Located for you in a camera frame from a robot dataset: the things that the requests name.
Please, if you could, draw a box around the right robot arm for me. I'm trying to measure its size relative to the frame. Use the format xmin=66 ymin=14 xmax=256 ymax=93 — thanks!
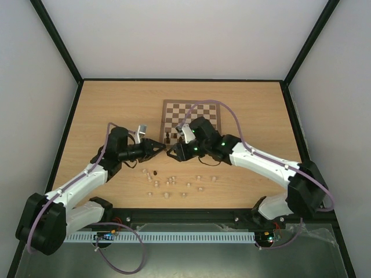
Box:
xmin=167 ymin=116 xmax=329 ymax=227

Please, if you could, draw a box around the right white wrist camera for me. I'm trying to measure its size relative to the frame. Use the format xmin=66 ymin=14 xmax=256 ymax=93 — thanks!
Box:
xmin=176 ymin=123 xmax=196 ymax=144

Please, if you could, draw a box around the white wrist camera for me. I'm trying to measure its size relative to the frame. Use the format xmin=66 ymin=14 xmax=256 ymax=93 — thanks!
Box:
xmin=133 ymin=125 xmax=147 ymax=144
xmin=176 ymin=123 xmax=196 ymax=144

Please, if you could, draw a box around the black aluminium frame rail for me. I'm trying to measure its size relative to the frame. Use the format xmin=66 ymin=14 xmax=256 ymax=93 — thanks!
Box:
xmin=28 ymin=207 xmax=337 ymax=229

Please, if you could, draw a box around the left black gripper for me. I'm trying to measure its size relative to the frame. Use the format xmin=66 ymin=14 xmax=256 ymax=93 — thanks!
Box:
xmin=120 ymin=137 xmax=166 ymax=162

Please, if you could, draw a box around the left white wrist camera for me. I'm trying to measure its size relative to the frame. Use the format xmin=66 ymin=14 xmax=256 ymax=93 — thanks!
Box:
xmin=133 ymin=125 xmax=147 ymax=144

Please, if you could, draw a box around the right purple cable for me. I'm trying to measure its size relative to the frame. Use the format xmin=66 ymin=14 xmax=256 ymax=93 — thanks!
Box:
xmin=182 ymin=100 xmax=335 ymax=251

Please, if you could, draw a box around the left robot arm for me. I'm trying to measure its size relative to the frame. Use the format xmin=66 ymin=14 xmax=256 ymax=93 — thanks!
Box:
xmin=16 ymin=123 xmax=166 ymax=255

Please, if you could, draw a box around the light blue slotted cable duct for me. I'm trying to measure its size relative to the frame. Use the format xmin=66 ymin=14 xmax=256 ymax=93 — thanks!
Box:
xmin=64 ymin=231 xmax=256 ymax=244

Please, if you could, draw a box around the wooden chess board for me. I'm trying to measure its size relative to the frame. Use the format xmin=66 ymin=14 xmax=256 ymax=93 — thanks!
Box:
xmin=159 ymin=100 xmax=221 ymax=147

